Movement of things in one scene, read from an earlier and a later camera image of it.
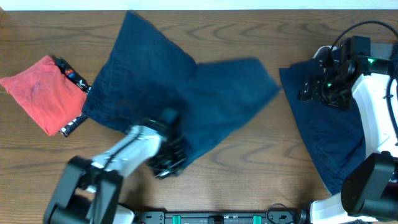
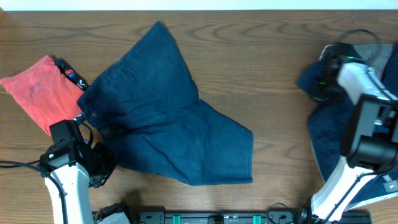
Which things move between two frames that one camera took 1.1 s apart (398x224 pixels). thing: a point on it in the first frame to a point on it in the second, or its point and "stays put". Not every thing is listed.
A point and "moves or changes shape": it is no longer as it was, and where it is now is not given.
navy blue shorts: x=142 y=70 moves or changes shape
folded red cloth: x=46 y=94 stays put
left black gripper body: x=168 y=161 to x=102 y=159
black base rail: x=270 y=217 stays put
